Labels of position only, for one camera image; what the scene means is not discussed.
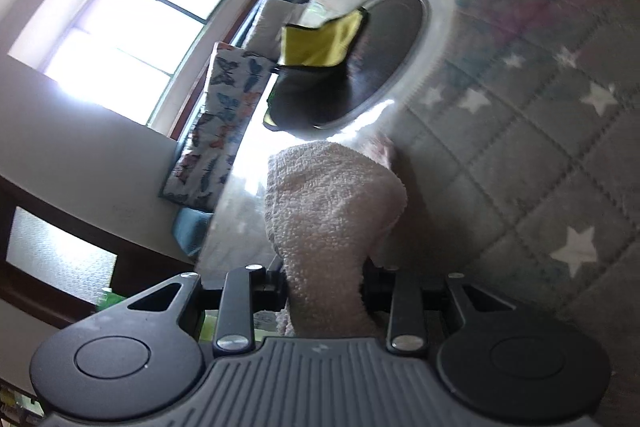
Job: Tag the window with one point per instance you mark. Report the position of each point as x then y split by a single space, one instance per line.
130 27

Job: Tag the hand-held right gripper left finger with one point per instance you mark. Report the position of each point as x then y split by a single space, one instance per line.
270 292

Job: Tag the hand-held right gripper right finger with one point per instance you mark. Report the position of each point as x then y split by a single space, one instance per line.
375 294

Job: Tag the round black induction cooktop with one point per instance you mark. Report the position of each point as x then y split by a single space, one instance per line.
385 47

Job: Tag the blue folded blanket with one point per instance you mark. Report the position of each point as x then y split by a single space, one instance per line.
192 232

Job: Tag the yellow and grey microfiber cloth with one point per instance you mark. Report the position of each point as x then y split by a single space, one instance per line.
320 44

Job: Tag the white pillow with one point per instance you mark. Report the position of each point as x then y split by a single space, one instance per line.
272 24

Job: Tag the dark wooden door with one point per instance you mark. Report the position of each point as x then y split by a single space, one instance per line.
135 262

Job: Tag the butterfly print pillow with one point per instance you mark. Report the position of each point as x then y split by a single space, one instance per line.
225 117

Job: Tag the pale pink terry towel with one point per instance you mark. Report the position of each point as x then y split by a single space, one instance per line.
325 207

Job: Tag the grey quilted star table cover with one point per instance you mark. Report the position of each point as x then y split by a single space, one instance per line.
525 132

